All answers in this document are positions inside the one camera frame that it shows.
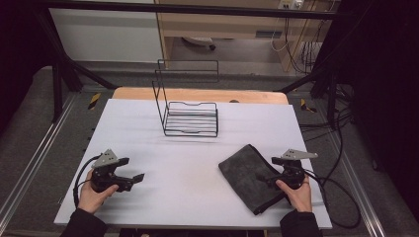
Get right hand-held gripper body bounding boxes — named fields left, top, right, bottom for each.
left=272, top=148, right=319, bottom=191

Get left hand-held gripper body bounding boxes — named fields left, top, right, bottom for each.
left=90, top=148, right=133, bottom=194

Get dark grey cloth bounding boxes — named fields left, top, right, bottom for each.
left=217, top=143, right=294, bottom=217

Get black wire rack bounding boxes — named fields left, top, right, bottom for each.
left=151, top=58, right=220, bottom=138

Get person's right hand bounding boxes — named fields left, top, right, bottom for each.
left=275, top=175, right=313, bottom=213

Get person's left hand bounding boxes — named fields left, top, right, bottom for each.
left=77, top=169, right=120, bottom=215

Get white table board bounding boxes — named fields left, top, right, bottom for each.
left=53, top=98, right=333, bottom=231

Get yellow black tape strip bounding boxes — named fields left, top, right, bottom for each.
left=87, top=92, right=102, bottom=111
left=299, top=98, right=318, bottom=114

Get white panel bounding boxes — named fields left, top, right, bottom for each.
left=48, top=8, right=164, bottom=63

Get office chair base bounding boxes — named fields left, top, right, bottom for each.
left=181, top=36, right=217, bottom=51

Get light wooden desk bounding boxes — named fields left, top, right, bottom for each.
left=154, top=0, right=334, bottom=72

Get white power strip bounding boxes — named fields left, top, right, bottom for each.
left=278, top=0, right=304, bottom=11

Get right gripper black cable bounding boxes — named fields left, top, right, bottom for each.
left=301, top=168, right=362, bottom=230

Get aluminium rail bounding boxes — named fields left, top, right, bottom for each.
left=328, top=130, right=387, bottom=237
left=0, top=94, right=79, bottom=225

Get black floor cables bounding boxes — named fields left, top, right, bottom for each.
left=297, top=84, right=356, bottom=143

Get bundle of hanging cables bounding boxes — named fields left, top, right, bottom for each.
left=270, top=16, right=331, bottom=75

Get black metal frame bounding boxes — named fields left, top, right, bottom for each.
left=32, top=0, right=351, bottom=130

